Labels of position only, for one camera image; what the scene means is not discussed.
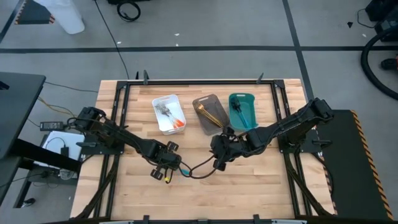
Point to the black desk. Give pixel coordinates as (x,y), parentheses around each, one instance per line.
(18,109)

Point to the small black charger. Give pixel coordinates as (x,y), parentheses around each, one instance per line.
(64,151)

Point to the white plastic bin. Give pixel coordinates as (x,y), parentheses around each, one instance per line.
(177,107)

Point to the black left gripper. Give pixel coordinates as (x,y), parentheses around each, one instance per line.
(168,160)

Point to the black metal cage frame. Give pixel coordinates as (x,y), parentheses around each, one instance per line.
(202,82)

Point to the small hazard-striped black mat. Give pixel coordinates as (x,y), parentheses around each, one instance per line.
(32,14)

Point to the black equipment box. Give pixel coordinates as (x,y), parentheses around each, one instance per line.
(385,9)

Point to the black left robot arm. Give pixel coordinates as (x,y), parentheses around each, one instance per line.
(124,140)

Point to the black power adapter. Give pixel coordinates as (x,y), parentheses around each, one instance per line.
(52,125)

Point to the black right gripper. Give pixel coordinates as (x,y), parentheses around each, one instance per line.
(230,146)

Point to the white plastic bag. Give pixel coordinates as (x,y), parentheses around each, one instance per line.
(66,18)

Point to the red and black tool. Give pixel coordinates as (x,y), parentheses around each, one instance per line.
(388,64)

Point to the large hazard-edged black mat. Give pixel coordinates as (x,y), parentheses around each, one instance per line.
(351,174)

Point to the teal plastic bin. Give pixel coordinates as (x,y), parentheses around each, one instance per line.
(250,107)

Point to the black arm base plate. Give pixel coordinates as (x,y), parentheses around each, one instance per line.
(314,146)
(93,151)

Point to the white flat box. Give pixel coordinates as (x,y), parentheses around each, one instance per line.
(73,140)

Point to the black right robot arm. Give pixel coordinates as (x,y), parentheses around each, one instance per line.
(286,127)

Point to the grey translucent plastic bin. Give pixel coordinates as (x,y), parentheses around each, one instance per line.
(214,109)

